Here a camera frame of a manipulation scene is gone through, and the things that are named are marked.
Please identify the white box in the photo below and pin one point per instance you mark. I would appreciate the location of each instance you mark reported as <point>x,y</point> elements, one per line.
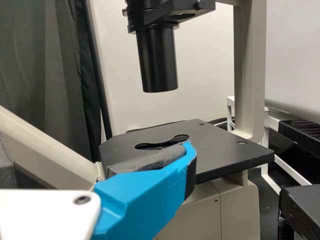
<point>205,62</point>

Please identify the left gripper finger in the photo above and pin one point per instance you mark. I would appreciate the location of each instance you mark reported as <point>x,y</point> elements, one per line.
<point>145,190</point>

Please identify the black platform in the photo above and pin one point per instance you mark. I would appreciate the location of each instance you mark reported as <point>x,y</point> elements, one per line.
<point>303,130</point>
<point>302,212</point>

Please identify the cream microscope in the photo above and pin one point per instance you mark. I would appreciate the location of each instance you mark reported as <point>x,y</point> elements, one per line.
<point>220,147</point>

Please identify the white metal frame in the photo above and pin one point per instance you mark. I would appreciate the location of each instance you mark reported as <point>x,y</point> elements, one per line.
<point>287,167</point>

